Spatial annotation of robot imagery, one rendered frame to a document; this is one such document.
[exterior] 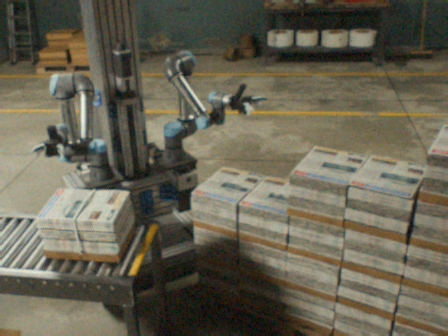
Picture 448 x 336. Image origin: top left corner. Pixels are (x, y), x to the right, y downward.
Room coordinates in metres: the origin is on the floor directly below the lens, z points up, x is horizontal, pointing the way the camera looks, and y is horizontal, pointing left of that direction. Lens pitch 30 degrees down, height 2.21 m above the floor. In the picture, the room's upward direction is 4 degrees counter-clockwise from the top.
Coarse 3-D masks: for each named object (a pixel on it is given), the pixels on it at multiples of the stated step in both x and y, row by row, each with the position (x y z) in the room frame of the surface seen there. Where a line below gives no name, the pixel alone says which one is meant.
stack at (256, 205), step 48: (192, 192) 2.58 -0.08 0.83; (240, 192) 2.54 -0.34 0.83; (288, 192) 2.50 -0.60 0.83; (240, 240) 2.41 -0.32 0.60; (288, 240) 2.28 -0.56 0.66; (336, 240) 2.11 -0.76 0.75; (384, 240) 1.99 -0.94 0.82; (240, 288) 2.41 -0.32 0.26; (288, 288) 2.24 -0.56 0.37; (336, 288) 2.09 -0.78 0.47; (384, 288) 1.96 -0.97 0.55
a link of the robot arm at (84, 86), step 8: (80, 80) 2.84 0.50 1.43; (88, 80) 2.86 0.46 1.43; (80, 88) 2.82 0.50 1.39; (88, 88) 2.82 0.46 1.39; (80, 96) 2.81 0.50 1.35; (88, 96) 2.80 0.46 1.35; (80, 104) 2.77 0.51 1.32; (88, 104) 2.76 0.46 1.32; (80, 112) 2.74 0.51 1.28; (88, 112) 2.73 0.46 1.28; (80, 120) 2.71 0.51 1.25; (88, 120) 2.70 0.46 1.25; (80, 128) 2.68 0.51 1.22; (88, 128) 2.67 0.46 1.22; (80, 136) 2.65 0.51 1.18; (88, 136) 2.64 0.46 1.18; (80, 144) 2.61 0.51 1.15; (88, 144) 2.60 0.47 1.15; (96, 144) 2.63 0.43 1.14; (80, 152) 2.59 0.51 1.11; (88, 152) 2.59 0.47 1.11; (96, 152) 2.60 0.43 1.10
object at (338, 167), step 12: (312, 156) 2.43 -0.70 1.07; (324, 156) 2.42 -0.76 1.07; (336, 156) 2.41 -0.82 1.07; (348, 156) 2.40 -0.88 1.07; (360, 156) 2.39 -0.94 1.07; (300, 168) 2.30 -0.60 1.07; (312, 168) 2.29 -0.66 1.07; (324, 168) 2.28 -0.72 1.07; (336, 168) 2.27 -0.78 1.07; (348, 168) 2.27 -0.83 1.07; (324, 180) 2.16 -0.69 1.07; (336, 180) 2.15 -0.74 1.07; (348, 180) 2.14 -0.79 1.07
